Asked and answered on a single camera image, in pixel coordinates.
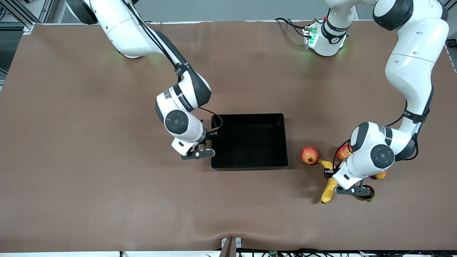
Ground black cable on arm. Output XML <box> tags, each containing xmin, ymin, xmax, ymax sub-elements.
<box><xmin>121</xmin><ymin>0</ymin><xmax>224</xmax><ymax>132</ymax></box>
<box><xmin>337</xmin><ymin>100</ymin><xmax>434</xmax><ymax>162</ymax></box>

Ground yellow banana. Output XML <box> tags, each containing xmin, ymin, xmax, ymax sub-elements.
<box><xmin>317</xmin><ymin>159</ymin><xmax>339</xmax><ymax>204</ymax></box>

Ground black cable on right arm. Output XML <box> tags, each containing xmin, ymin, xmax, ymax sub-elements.
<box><xmin>121</xmin><ymin>0</ymin><xmax>224</xmax><ymax>132</ymax></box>

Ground black rectangular plastic box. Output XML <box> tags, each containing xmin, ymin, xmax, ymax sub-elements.
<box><xmin>211</xmin><ymin>113</ymin><xmax>289</xmax><ymax>171</ymax></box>

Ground dark purple mangosteen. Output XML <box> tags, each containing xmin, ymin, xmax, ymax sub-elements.
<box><xmin>355</xmin><ymin>185</ymin><xmax>376</xmax><ymax>202</ymax></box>

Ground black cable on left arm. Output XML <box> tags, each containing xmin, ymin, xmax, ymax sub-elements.
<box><xmin>337</xmin><ymin>100</ymin><xmax>434</xmax><ymax>162</ymax></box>

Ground aluminium frame post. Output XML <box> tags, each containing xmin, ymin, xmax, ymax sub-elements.
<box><xmin>443</xmin><ymin>0</ymin><xmax>457</xmax><ymax>22</ymax></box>
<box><xmin>0</xmin><ymin>0</ymin><xmax>55</xmax><ymax>32</ymax></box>

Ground red yellow apple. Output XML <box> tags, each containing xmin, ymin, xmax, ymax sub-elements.
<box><xmin>336</xmin><ymin>145</ymin><xmax>352</xmax><ymax>162</ymax></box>

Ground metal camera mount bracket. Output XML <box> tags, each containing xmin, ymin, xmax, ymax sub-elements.
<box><xmin>221</xmin><ymin>237</ymin><xmax>242</xmax><ymax>257</ymax></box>

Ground black cable at left arm base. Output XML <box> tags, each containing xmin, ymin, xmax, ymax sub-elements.
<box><xmin>274</xmin><ymin>17</ymin><xmax>315</xmax><ymax>38</ymax></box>

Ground red apple left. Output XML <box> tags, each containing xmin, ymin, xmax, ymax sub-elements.
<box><xmin>301</xmin><ymin>146</ymin><xmax>319</xmax><ymax>165</ymax></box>

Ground table cover mat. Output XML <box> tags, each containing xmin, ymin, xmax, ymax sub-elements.
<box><xmin>0</xmin><ymin>20</ymin><xmax>457</xmax><ymax>252</ymax></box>

